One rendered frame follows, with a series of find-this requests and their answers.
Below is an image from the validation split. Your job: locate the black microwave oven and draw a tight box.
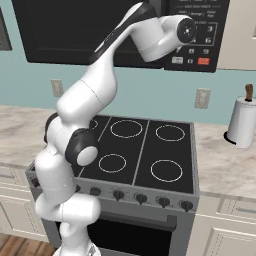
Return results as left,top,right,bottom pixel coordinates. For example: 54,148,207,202
11,0,231,73

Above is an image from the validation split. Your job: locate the black microwave door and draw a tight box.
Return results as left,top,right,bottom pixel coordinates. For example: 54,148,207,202
11,0,168,70

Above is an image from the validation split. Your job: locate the grey stove with black hob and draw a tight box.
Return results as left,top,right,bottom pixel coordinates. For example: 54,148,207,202
25,114,201,256

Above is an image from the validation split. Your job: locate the black oven door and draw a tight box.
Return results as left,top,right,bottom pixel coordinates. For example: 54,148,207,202
54,213,178,256

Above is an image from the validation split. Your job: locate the white paper towel roll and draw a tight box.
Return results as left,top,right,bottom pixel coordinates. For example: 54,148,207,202
227,96,256,150

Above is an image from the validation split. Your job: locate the cream drawer front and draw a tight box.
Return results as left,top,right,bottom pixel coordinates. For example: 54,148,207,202
0,164,32,188
215,197,256,224

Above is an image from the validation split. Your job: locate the paper towel holder brown knob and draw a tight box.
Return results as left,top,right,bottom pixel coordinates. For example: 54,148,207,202
223,83,256,146

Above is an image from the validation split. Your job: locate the cream cupboard door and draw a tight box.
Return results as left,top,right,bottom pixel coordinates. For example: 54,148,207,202
195,215,256,256
0,194,48,242

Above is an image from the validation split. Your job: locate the dark framed window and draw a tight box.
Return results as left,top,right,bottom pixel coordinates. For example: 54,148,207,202
0,6,14,52

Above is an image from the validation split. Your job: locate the beige wall outlet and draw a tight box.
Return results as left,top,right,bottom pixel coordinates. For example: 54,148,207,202
50,78,65,98
194,87,212,110

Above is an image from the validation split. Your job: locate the grey oven door handle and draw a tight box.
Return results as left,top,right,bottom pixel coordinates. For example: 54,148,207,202
97,212,178,232

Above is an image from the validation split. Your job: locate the grey drawer handle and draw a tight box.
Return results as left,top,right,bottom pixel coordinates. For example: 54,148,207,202
235,206,256,215

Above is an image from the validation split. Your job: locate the cream wall cupboard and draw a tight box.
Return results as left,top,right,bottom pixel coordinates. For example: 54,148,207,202
216,0,256,72

